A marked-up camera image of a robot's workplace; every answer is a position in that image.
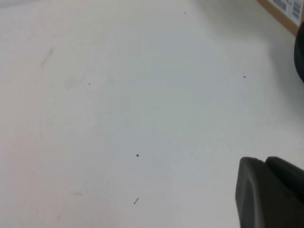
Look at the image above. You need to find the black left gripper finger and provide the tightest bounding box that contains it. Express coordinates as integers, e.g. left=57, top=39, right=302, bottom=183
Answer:
left=235, top=156, right=304, bottom=228

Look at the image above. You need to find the brown cardboard shoe box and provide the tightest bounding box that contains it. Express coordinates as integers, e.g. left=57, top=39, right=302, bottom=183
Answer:
left=257, top=0, right=304, bottom=36

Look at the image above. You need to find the black knit sneaker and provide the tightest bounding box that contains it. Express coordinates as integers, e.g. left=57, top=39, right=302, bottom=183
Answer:
left=294, top=23, right=304, bottom=84

